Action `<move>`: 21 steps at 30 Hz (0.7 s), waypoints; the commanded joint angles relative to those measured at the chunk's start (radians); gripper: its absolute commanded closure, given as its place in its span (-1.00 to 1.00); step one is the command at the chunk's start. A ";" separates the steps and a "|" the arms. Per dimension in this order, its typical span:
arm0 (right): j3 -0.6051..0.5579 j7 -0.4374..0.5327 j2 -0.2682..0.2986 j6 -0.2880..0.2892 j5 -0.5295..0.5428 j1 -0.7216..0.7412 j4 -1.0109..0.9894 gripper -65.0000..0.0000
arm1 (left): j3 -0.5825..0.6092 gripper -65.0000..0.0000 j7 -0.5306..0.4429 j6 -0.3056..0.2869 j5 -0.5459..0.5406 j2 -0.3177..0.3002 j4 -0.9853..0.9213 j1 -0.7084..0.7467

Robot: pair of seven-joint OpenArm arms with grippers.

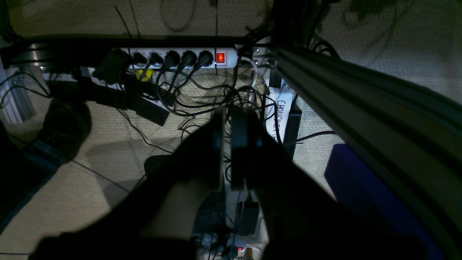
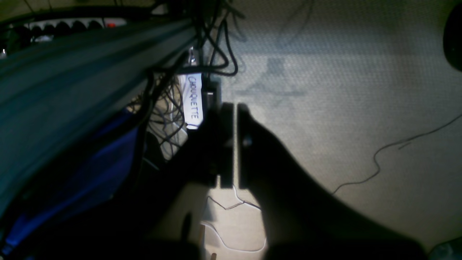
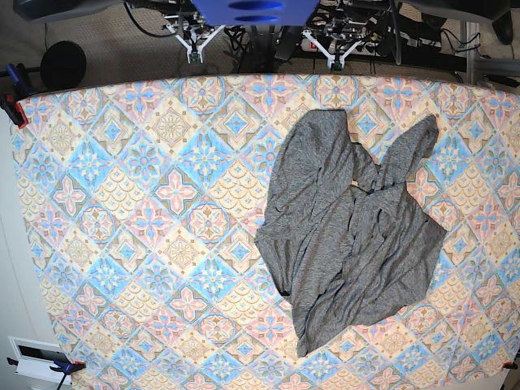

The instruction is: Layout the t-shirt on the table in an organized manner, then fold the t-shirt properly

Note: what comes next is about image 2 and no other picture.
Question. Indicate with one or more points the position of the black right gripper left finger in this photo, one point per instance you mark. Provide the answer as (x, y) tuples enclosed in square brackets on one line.
[(176, 197)]

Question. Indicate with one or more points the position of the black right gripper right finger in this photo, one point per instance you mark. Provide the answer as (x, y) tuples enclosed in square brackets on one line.
[(302, 220)]

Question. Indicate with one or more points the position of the white labelled tag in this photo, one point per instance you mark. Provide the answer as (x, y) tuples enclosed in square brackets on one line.
[(192, 101)]

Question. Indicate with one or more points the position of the black power strip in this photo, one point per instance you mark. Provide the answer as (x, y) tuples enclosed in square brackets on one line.
[(47, 30)]

